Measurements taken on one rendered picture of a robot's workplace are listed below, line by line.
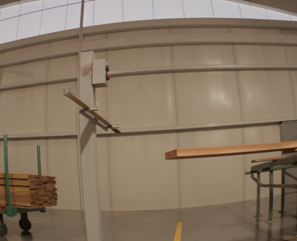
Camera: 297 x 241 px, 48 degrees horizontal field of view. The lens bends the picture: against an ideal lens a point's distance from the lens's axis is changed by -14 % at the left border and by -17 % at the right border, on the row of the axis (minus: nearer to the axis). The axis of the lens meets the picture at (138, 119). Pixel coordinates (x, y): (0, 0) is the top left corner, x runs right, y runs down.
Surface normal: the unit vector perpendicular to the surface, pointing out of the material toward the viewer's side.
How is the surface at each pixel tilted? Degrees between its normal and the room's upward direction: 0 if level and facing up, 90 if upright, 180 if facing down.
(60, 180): 91
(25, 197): 90
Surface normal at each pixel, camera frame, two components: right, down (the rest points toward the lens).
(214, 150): 0.21, -0.18
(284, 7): -0.12, -0.17
